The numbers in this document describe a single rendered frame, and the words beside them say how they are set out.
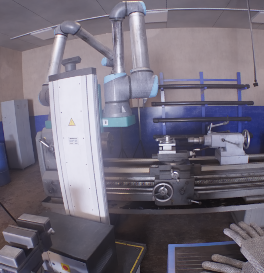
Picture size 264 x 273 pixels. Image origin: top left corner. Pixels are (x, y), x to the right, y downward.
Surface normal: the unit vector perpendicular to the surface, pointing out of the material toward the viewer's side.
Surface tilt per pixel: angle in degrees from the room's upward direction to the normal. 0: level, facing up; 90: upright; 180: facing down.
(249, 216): 90
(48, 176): 32
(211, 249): 0
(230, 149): 66
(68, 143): 90
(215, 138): 86
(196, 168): 90
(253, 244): 7
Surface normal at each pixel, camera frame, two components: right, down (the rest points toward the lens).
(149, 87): 0.07, 0.33
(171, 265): -0.06, -0.98
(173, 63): -0.17, 0.20
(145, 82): 0.05, 0.02
